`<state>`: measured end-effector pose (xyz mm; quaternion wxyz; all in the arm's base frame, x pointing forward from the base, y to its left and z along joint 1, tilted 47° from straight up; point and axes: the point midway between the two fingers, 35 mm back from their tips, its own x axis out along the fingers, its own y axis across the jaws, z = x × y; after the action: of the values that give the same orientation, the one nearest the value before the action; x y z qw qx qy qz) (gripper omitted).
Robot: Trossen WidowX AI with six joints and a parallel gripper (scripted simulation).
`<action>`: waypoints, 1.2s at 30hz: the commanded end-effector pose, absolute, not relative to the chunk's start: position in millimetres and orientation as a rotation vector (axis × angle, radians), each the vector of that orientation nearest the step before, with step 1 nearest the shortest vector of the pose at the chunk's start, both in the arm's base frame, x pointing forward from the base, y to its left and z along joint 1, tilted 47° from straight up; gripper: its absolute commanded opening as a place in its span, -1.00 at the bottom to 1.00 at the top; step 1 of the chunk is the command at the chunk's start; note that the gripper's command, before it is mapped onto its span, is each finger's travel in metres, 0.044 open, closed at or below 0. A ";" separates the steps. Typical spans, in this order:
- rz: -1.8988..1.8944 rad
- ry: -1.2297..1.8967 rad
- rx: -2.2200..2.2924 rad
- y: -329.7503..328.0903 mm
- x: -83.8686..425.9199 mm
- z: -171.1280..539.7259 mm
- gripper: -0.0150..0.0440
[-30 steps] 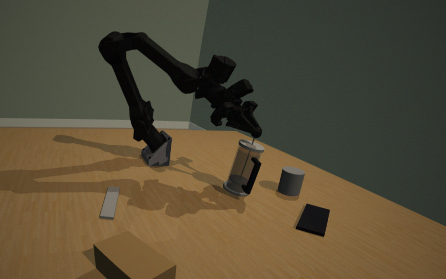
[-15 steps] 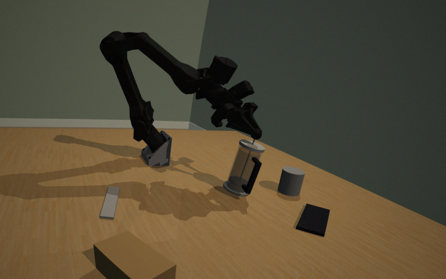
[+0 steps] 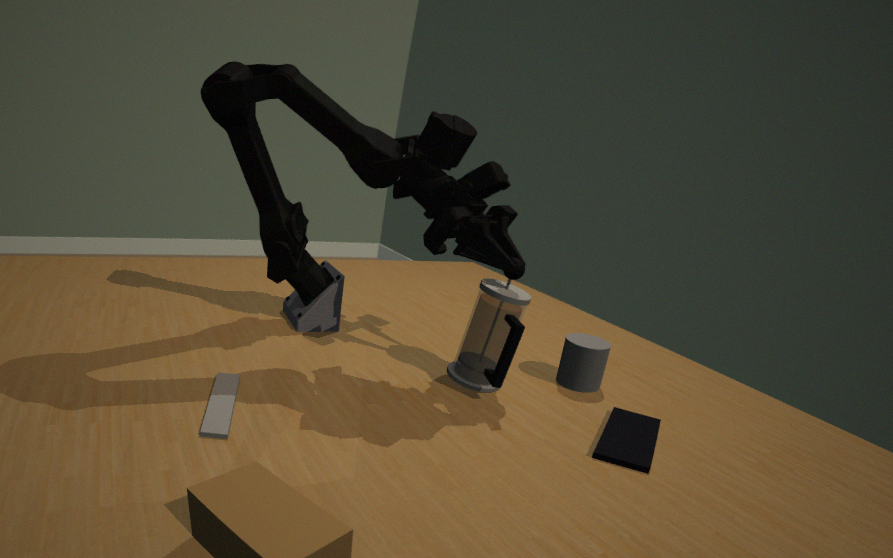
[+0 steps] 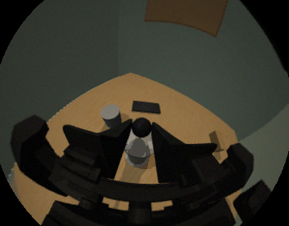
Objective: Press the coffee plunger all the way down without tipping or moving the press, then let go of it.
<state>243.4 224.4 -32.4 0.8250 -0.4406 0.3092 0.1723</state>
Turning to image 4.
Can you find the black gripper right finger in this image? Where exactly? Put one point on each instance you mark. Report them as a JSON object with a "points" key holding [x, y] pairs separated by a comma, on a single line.
{"points": [[170, 153]]}

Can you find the french press coffee maker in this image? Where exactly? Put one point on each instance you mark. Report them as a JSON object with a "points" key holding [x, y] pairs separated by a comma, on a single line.
{"points": [[139, 146]]}

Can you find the dark grey cylinder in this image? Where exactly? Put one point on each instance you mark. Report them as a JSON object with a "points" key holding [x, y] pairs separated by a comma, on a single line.
{"points": [[111, 115]]}

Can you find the tan rectangular box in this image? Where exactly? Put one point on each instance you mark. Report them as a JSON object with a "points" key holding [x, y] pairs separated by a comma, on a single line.
{"points": [[217, 137]]}

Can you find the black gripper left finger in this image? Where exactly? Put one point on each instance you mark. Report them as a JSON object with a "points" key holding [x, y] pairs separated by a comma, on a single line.
{"points": [[109, 144]]}

